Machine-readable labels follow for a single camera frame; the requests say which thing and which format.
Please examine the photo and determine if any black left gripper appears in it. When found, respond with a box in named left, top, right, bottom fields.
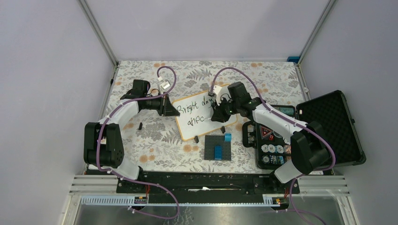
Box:
left=143, top=92, right=180, bottom=117

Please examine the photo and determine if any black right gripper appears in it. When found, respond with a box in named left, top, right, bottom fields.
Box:
left=211, top=96, right=240, bottom=123

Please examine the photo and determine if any yellow framed whiteboard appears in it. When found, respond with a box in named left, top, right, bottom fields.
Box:
left=172, top=91, right=237, bottom=141

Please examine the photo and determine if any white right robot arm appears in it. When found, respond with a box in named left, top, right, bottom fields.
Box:
left=208, top=82, right=335, bottom=193

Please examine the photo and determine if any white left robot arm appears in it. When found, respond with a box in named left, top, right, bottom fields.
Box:
left=83, top=80, right=180, bottom=193

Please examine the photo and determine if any light blue toy brick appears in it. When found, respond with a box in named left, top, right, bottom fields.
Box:
left=224, top=133, right=232, bottom=143

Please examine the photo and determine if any dark grey brick baseplate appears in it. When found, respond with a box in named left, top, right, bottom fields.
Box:
left=204, top=133, right=232, bottom=161

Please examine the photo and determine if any black poker chip case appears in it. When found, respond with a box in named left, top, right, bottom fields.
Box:
left=242, top=90, right=367, bottom=170

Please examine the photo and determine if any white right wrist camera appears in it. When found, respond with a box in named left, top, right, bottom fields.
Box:
left=208, top=85, right=222, bottom=101

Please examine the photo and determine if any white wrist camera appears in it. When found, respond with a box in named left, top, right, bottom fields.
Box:
left=208, top=85, right=222, bottom=101
left=158, top=80, right=172, bottom=93

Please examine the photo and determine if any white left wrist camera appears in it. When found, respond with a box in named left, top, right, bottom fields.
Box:
left=158, top=80, right=172, bottom=93

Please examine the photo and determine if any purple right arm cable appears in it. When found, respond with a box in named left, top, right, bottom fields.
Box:
left=209, top=67, right=337, bottom=225

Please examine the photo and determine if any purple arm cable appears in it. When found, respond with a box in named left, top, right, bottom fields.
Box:
left=96, top=66, right=181, bottom=220
left=209, top=67, right=337, bottom=225

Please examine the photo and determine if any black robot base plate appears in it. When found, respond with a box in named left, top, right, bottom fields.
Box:
left=116, top=171, right=300, bottom=203

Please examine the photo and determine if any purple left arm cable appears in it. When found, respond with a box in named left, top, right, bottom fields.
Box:
left=96, top=66, right=181, bottom=220

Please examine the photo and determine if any blue corner bracket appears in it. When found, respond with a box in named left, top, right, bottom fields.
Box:
left=287, top=56, right=300, bottom=64

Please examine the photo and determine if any white slotted cable duct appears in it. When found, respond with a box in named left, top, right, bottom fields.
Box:
left=80, top=195, right=280, bottom=207

